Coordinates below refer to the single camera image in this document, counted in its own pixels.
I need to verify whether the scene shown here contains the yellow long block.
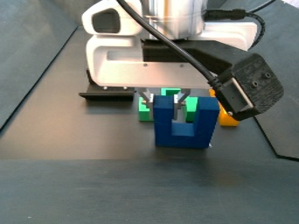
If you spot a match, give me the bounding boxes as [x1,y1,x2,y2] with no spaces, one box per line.
[208,88,240,128]

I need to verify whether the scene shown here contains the black camera cable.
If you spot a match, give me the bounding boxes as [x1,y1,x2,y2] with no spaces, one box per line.
[116,0,278,91]

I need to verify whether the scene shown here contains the green zigzag block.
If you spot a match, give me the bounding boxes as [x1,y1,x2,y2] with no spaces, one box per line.
[138,87,198,123]

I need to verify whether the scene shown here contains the black angled stand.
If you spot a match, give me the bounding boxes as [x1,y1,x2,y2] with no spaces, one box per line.
[79,71,136,102]

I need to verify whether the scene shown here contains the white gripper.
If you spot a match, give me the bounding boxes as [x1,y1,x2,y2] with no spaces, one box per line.
[80,0,258,122]

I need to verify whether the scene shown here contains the blue U-shaped block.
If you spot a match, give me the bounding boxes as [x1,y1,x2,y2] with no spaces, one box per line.
[154,95,220,149]

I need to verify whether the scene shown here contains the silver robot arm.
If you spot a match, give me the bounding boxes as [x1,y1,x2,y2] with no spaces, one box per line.
[81,0,258,91]

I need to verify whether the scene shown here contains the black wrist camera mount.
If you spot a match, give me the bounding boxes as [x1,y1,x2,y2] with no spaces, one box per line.
[140,38,286,122]

